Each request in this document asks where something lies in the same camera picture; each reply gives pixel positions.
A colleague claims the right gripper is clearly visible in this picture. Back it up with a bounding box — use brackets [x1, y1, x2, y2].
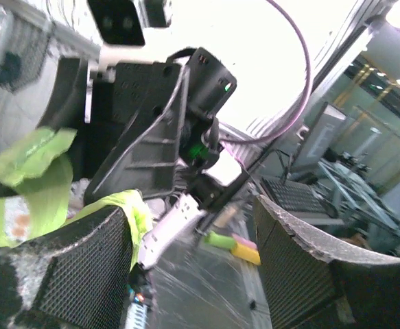
[40, 48, 237, 204]

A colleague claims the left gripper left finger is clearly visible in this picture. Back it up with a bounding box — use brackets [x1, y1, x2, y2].
[0, 206, 132, 328]

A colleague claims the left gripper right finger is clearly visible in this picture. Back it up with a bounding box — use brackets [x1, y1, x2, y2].
[253, 196, 400, 328]

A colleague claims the green trash bag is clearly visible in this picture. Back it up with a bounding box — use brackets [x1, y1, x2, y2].
[0, 126, 152, 261]

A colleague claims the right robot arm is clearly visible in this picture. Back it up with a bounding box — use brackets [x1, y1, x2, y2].
[41, 47, 246, 269]

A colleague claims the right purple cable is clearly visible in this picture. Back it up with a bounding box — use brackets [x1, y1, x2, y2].
[220, 0, 314, 145]

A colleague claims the black wire basket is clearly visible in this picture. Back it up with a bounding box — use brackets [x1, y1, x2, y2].
[0, 18, 52, 93]

